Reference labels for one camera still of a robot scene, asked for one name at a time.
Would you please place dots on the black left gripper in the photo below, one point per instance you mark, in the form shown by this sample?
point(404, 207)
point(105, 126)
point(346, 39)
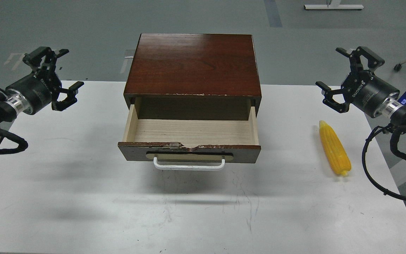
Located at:
point(34, 92)

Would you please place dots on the yellow corn cob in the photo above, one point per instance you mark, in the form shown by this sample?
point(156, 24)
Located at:
point(334, 150)

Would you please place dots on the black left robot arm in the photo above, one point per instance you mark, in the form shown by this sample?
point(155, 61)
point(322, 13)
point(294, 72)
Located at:
point(11, 143)

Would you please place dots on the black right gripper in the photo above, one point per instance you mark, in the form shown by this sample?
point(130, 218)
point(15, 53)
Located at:
point(370, 92)

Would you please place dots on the wooden drawer with white handle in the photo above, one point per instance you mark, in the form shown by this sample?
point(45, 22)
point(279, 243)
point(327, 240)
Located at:
point(205, 131)

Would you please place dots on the white desk foot bar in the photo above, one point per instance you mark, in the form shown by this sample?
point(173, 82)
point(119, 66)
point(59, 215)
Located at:
point(333, 5)

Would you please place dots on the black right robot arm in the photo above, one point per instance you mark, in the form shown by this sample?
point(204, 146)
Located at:
point(394, 110)

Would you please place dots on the dark wooden cabinet box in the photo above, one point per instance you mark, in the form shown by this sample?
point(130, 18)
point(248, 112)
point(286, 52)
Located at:
point(202, 65)

